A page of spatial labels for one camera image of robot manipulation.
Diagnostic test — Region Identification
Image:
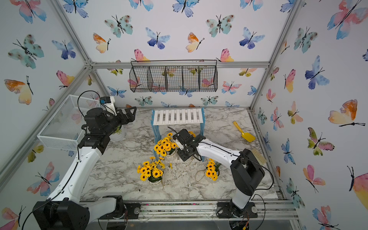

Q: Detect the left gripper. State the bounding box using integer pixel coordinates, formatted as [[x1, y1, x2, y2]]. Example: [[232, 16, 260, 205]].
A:
[[102, 106, 136, 137]]

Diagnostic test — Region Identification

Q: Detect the sunflower pot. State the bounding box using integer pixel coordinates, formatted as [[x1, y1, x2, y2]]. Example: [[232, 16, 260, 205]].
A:
[[154, 133, 178, 159], [205, 159, 221, 181], [188, 131, 196, 138], [137, 157, 173, 184]]

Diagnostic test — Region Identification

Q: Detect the blue white two-tier shelf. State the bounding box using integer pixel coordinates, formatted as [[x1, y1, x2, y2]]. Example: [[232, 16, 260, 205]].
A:
[[150, 107, 207, 162]]

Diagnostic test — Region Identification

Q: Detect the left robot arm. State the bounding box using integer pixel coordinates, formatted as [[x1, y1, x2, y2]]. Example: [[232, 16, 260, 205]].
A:
[[29, 97, 137, 230]]

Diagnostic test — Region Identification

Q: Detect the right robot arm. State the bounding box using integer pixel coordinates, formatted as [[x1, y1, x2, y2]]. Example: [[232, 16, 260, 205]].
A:
[[172, 129, 268, 219]]

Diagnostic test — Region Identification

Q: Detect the orange flower white pot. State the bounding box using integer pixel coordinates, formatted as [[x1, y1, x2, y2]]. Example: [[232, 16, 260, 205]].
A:
[[110, 126, 125, 142]]

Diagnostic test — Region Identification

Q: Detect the yellow plastic scoop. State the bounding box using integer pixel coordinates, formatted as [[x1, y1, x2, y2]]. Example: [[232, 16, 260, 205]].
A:
[[233, 121, 256, 143]]

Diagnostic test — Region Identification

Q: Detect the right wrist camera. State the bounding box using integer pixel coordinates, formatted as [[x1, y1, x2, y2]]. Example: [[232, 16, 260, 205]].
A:
[[175, 137, 186, 150]]

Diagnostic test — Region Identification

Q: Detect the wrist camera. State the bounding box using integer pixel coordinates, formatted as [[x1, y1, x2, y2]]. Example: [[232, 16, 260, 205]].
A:
[[175, 137, 186, 150], [100, 96, 117, 115]]

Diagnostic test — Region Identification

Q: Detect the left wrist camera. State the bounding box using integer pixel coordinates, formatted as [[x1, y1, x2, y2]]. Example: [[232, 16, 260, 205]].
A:
[[100, 96, 117, 115]]

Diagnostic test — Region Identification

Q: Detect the black wire wall basket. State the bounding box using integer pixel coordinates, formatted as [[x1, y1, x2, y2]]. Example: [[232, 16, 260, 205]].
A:
[[128, 59, 218, 93]]

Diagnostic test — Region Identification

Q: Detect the white mesh wall basket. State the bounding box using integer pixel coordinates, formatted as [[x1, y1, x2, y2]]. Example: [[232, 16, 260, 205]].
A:
[[37, 95, 100, 151]]

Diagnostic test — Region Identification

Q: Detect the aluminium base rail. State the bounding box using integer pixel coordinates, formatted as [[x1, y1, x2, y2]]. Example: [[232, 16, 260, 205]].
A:
[[124, 199, 299, 222]]

